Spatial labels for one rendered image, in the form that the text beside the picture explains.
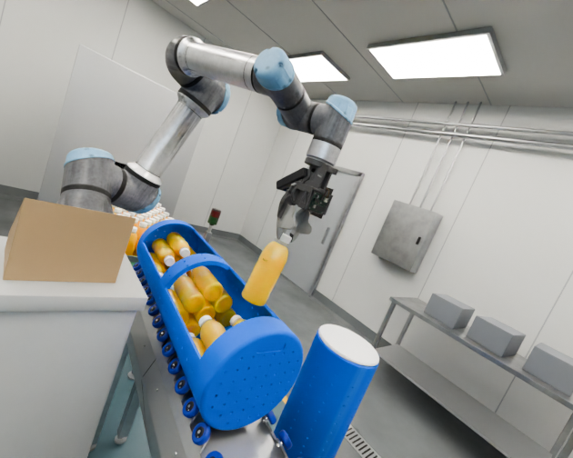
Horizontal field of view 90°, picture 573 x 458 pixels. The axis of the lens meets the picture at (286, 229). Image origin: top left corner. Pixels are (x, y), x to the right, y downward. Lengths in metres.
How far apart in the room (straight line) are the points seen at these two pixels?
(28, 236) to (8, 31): 4.79
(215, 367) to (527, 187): 3.80
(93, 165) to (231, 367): 0.64
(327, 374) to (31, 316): 0.97
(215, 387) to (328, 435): 0.79
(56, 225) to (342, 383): 1.07
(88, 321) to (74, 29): 4.95
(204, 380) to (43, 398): 0.44
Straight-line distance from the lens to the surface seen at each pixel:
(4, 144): 5.55
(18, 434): 1.09
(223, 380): 0.74
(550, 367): 3.19
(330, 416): 1.38
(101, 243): 0.86
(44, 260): 0.86
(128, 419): 1.97
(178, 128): 1.01
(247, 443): 0.91
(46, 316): 0.87
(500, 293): 3.94
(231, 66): 0.76
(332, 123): 0.70
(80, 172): 0.95
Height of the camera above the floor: 1.56
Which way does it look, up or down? 8 degrees down
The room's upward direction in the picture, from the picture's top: 22 degrees clockwise
